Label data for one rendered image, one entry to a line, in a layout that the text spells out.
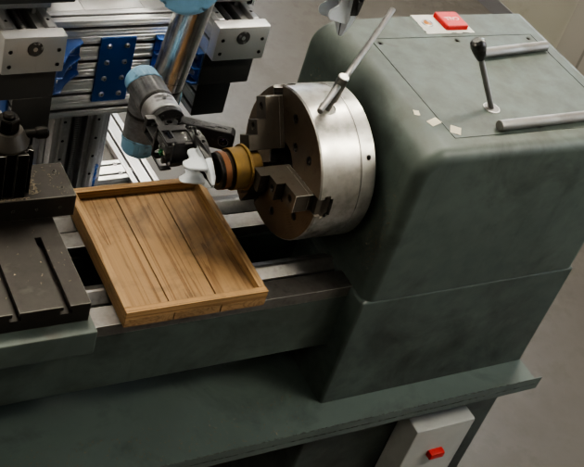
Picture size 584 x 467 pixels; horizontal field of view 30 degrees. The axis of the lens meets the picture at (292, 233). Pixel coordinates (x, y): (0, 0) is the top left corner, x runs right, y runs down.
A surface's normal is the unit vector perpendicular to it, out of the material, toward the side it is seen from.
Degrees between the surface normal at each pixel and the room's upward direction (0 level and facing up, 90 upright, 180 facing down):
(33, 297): 0
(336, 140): 36
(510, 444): 0
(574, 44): 90
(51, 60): 90
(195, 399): 0
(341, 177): 63
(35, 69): 90
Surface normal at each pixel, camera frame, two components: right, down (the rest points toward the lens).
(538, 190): 0.43, 0.67
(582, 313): 0.25, -0.74
